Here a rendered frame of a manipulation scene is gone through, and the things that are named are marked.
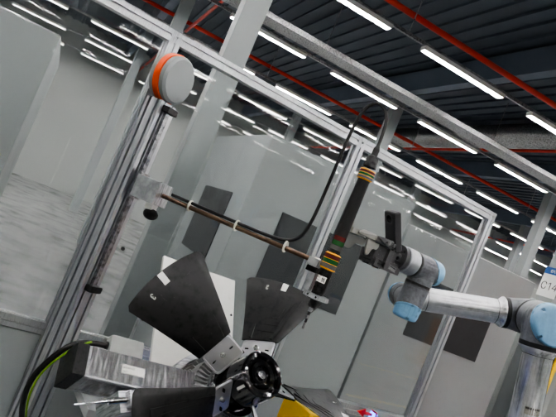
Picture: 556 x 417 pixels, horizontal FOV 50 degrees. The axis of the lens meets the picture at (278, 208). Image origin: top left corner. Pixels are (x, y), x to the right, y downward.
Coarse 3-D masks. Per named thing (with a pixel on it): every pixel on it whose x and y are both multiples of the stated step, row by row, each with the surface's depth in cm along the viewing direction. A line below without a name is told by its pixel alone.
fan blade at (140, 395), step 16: (144, 400) 125; (160, 400) 127; (176, 400) 131; (192, 400) 134; (208, 400) 138; (144, 416) 125; (160, 416) 128; (176, 416) 131; (192, 416) 135; (208, 416) 141
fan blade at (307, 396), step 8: (296, 392) 158; (304, 392) 163; (312, 392) 167; (320, 392) 170; (328, 392) 173; (304, 400) 155; (312, 400) 159; (320, 400) 164; (328, 400) 168; (336, 400) 171; (312, 408) 154; (320, 408) 157; (328, 408) 162; (336, 408) 166; (320, 416) 153; (328, 416) 157; (336, 416) 160
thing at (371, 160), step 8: (376, 152) 157; (368, 160) 157; (376, 160) 157; (368, 168) 160; (320, 272) 155; (328, 272) 155; (320, 280) 155; (328, 280) 155; (320, 288) 155; (312, 304) 155
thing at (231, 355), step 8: (224, 344) 150; (232, 344) 150; (208, 352) 150; (216, 352) 150; (232, 352) 150; (240, 352) 150; (208, 360) 150; (216, 360) 150; (224, 360) 150; (232, 360) 150; (216, 368) 150; (224, 368) 150
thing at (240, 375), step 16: (256, 352) 148; (240, 368) 144; (256, 368) 147; (272, 368) 150; (240, 384) 143; (256, 384) 144; (272, 384) 147; (240, 400) 145; (256, 400) 144; (240, 416) 150
